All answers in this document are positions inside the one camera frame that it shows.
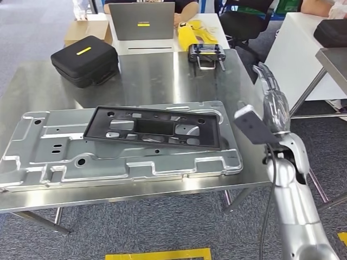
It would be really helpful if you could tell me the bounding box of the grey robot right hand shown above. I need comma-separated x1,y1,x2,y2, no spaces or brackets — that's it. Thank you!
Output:
253,61,291,135

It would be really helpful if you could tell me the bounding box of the black plastic panel part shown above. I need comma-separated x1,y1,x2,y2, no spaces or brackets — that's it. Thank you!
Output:
82,105,230,152

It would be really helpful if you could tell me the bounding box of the steel workbench table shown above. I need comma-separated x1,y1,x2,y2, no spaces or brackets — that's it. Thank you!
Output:
289,47,347,212
0,49,271,236

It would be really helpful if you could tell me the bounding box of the white cabinet panel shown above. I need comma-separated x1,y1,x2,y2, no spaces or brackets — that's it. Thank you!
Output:
255,12,347,112

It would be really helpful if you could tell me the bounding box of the person's white shoe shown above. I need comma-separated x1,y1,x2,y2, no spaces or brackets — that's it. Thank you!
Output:
328,99,347,121

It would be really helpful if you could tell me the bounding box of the black office chair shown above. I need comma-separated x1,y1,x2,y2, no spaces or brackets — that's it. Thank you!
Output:
219,0,275,84

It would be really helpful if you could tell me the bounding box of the black zip carry case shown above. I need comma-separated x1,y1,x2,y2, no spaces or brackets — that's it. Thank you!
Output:
314,18,347,48

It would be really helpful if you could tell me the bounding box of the grey handheld remote controller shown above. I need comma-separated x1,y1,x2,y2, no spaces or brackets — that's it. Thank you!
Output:
187,43,226,72

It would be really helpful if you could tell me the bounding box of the yellow plastic object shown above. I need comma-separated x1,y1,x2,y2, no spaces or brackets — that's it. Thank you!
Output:
177,19,219,51

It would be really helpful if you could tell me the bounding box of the white desk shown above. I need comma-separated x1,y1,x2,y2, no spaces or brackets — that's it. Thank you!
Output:
86,13,231,56

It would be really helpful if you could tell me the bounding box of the grey laptop computer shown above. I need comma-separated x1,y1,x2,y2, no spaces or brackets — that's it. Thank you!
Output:
108,2,176,41

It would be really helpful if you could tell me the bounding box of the black flat panel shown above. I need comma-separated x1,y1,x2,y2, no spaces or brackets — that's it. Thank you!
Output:
51,35,119,89

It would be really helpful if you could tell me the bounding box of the brown cardboard box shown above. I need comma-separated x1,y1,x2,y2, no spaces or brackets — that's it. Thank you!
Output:
64,19,113,47

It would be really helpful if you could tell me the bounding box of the grey metal stamped plate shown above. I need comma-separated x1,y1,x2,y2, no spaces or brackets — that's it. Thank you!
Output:
0,100,244,193

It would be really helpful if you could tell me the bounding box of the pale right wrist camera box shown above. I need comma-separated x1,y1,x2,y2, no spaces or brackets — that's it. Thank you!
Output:
234,105,280,145

